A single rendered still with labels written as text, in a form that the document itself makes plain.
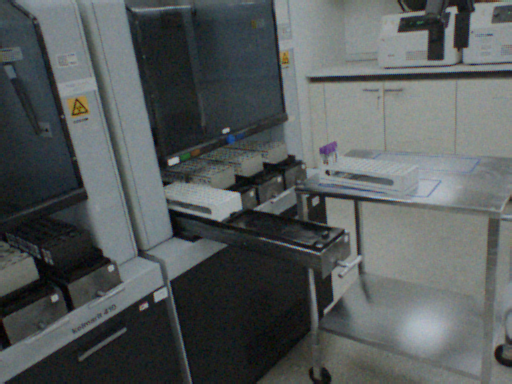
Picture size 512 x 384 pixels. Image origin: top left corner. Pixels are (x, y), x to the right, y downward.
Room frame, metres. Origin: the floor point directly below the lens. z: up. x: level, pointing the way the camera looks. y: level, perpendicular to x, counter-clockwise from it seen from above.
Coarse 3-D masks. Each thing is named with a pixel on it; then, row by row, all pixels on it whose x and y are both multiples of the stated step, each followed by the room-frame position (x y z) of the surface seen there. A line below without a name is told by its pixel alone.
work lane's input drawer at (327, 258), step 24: (192, 216) 1.28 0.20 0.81; (240, 216) 1.25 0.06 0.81; (264, 216) 1.23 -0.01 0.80; (216, 240) 1.21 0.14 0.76; (240, 240) 1.14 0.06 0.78; (264, 240) 1.08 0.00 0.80; (288, 240) 1.04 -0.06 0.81; (312, 240) 1.04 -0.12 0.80; (336, 240) 1.02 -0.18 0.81; (312, 264) 0.98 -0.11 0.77; (336, 264) 1.00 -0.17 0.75
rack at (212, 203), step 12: (168, 192) 1.39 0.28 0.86; (180, 192) 1.38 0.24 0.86; (192, 192) 1.35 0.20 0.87; (204, 192) 1.34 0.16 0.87; (216, 192) 1.32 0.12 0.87; (228, 192) 1.31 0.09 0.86; (168, 204) 1.38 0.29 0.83; (180, 204) 1.36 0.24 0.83; (192, 204) 1.39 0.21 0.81; (204, 204) 1.25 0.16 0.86; (216, 204) 1.22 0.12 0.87; (228, 204) 1.24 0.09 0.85; (240, 204) 1.28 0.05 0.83; (204, 216) 1.26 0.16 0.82; (216, 216) 1.22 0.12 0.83
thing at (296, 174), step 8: (296, 160) 1.70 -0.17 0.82; (272, 168) 1.66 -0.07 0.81; (280, 168) 1.63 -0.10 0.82; (288, 168) 1.63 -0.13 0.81; (296, 168) 1.66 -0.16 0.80; (304, 168) 1.69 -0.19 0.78; (288, 176) 1.62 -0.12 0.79; (296, 176) 1.65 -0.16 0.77; (304, 176) 1.69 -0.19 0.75; (288, 184) 1.61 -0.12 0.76; (296, 184) 1.65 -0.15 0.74
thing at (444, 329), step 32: (384, 160) 1.55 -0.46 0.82; (416, 160) 1.50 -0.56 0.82; (448, 160) 1.45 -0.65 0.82; (480, 160) 1.41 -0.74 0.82; (320, 192) 1.34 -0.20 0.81; (352, 192) 1.28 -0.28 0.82; (416, 192) 1.22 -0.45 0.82; (448, 192) 1.19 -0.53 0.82; (480, 192) 1.16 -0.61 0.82; (352, 288) 1.60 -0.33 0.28; (384, 288) 1.57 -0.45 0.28; (416, 288) 1.54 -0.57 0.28; (320, 320) 1.42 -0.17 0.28; (352, 320) 1.40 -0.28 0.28; (384, 320) 1.37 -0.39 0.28; (416, 320) 1.35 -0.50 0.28; (448, 320) 1.32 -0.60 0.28; (480, 320) 1.30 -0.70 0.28; (320, 352) 1.39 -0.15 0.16; (416, 352) 1.19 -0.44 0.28; (448, 352) 1.17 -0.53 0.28; (480, 352) 1.15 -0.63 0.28
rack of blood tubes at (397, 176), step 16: (336, 160) 1.43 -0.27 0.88; (352, 160) 1.40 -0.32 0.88; (368, 160) 1.38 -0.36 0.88; (320, 176) 1.41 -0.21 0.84; (336, 176) 1.38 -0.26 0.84; (352, 176) 1.36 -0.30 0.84; (368, 176) 1.39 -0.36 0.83; (384, 176) 1.24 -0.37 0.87; (400, 176) 1.21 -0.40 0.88; (416, 176) 1.26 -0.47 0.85; (384, 192) 1.25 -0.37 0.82; (400, 192) 1.21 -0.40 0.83
